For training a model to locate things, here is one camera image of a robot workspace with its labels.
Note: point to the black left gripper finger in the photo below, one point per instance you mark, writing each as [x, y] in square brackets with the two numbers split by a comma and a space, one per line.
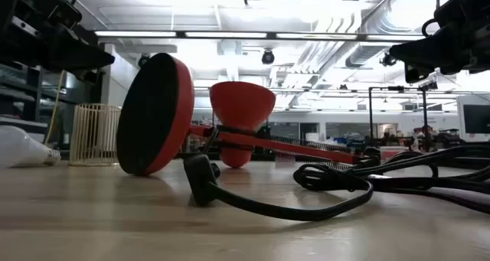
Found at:
[87, 76]
[80, 56]

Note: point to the pink plastic container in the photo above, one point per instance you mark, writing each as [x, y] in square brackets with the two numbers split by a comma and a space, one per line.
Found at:
[390, 154]

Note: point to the black ceiling camera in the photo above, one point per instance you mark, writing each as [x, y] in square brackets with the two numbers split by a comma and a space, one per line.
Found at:
[268, 57]

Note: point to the red desk lamp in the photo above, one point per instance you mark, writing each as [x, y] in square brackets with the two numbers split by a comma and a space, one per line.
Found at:
[185, 100]

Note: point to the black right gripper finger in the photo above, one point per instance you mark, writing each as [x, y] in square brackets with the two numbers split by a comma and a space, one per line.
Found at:
[415, 73]
[421, 50]

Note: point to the black ceiling spotlight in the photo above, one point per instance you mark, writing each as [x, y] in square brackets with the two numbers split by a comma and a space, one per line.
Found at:
[143, 60]
[387, 59]

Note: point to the black metal stand frame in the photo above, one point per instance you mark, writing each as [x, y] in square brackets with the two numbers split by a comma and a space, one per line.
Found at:
[370, 115]

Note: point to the white-framed monitor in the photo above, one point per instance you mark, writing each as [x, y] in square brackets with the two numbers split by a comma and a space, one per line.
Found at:
[476, 118]

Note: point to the long ceiling light strip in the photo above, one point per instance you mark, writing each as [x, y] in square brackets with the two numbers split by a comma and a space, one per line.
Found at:
[226, 34]

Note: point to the white light bulb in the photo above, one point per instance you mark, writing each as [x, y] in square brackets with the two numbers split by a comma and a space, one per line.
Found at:
[19, 148]

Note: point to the dark storage shelf unit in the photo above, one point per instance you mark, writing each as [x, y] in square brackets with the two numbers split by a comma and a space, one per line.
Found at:
[33, 85]

